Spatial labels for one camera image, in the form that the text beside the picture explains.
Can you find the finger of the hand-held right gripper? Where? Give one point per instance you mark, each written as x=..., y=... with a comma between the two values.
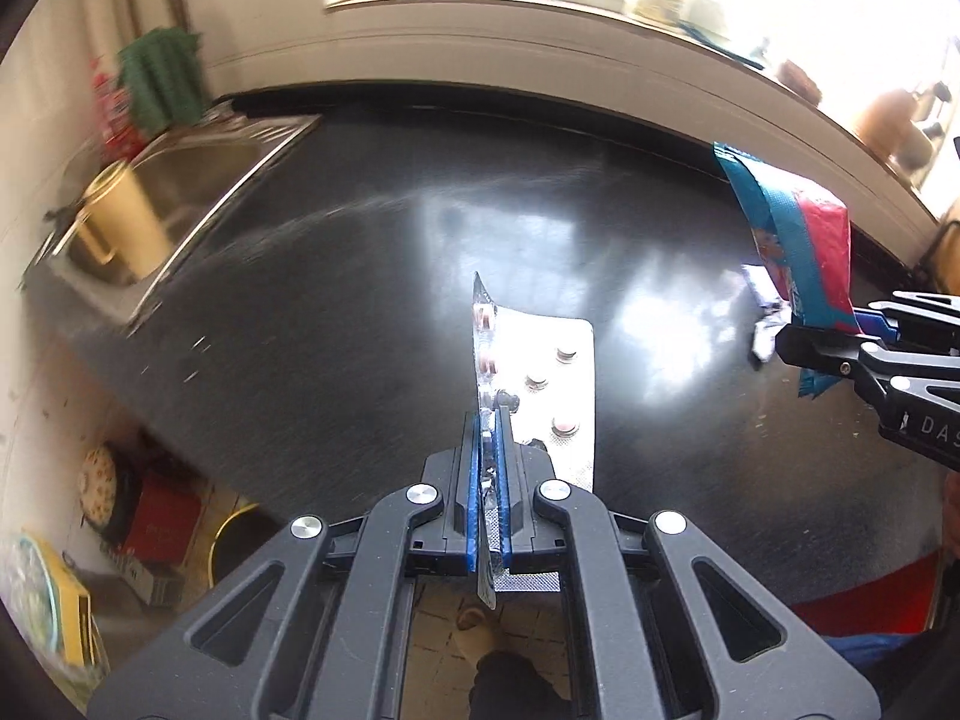
x=922, y=319
x=825, y=356

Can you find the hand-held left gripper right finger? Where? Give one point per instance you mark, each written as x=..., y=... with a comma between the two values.
x=504, y=495

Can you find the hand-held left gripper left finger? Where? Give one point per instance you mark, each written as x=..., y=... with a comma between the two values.
x=471, y=495

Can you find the blue red snack bag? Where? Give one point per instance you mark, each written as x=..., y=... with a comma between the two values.
x=802, y=247

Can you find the silver pill blister pack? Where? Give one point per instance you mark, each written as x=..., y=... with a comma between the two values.
x=555, y=390

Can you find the crumpled white blue wrapper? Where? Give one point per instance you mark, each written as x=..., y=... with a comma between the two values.
x=766, y=315

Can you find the person's foot in slipper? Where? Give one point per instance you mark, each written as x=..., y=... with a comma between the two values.
x=480, y=630

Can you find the person's dark trouser leg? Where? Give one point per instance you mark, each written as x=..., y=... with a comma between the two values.
x=517, y=690

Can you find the person's red clothing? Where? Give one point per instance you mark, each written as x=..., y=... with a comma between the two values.
x=870, y=600

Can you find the terracotta pot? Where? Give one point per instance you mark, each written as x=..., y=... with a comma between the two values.
x=889, y=124

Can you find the brown woven basket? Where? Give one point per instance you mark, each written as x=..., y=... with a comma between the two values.
x=799, y=81

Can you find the red box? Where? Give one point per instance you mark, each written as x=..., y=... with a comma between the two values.
x=161, y=517

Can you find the teal brush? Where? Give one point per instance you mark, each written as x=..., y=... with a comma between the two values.
x=720, y=41

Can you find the round patterned plate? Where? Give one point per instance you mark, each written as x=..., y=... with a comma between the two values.
x=99, y=486

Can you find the steel sink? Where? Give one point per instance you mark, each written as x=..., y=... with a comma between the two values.
x=202, y=172

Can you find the yellow box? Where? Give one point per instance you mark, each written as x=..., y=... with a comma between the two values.
x=64, y=600

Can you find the yellow mug in sink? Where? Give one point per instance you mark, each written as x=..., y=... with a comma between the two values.
x=120, y=225

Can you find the green towel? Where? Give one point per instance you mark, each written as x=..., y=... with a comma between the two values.
x=161, y=79

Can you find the red printed packet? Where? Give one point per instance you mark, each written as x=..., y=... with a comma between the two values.
x=116, y=109

